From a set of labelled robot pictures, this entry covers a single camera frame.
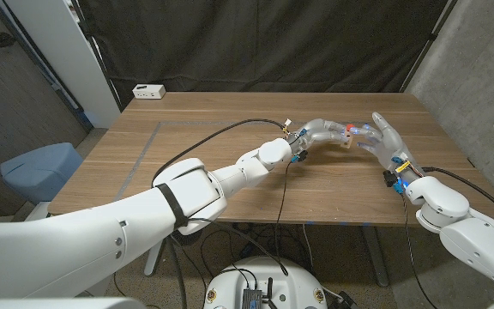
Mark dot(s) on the small wooden block with holes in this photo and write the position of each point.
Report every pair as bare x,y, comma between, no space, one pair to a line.
347,141

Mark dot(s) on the grey table leg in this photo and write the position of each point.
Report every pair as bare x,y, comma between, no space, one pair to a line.
375,257
152,259

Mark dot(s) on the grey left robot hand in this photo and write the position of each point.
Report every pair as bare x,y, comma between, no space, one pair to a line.
320,133

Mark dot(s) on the grey electronics box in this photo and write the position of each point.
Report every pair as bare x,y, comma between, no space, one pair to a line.
252,298

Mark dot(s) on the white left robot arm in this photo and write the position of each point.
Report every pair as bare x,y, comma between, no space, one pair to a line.
165,219

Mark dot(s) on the black wall rail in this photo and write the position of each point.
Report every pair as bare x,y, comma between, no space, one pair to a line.
37,64

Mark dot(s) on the white power strip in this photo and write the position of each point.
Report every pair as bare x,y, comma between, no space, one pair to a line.
148,91

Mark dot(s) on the round black fan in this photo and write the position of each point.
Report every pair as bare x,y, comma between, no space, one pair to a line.
184,238

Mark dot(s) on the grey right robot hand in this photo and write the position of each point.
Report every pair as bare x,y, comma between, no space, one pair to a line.
390,141

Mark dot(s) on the black curtain backdrop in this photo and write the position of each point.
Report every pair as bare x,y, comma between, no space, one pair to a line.
264,43

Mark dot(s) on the wooden screw with red head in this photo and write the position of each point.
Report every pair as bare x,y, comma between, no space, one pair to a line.
349,127

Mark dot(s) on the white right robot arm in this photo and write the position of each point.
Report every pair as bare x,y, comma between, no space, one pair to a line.
465,227

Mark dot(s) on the black frame pole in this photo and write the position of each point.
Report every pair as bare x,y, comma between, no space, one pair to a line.
427,43
97,56

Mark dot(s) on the blue padded stool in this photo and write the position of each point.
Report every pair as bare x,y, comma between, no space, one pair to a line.
37,171

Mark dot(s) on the white cabinet panel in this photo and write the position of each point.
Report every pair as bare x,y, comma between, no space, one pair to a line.
67,56

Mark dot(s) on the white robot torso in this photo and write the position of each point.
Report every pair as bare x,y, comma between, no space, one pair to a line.
281,279

